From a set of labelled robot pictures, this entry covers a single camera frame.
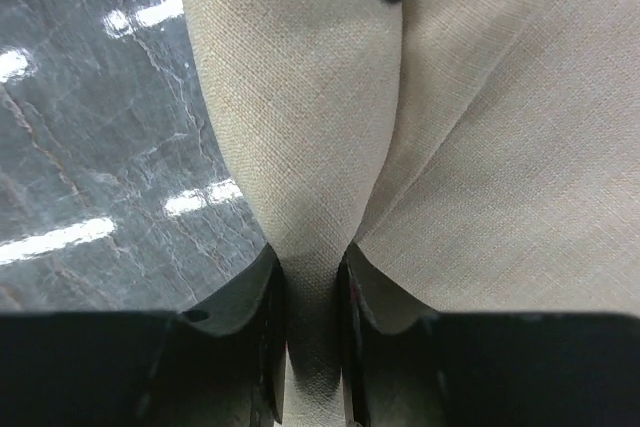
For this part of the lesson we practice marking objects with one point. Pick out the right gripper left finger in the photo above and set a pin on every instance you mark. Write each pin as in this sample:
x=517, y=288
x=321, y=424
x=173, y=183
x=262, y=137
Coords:
x=239, y=371

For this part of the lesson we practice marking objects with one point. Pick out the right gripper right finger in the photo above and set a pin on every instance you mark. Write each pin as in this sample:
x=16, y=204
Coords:
x=388, y=367

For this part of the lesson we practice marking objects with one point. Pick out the beige cloth napkin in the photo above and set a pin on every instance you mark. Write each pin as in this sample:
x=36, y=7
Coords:
x=482, y=153

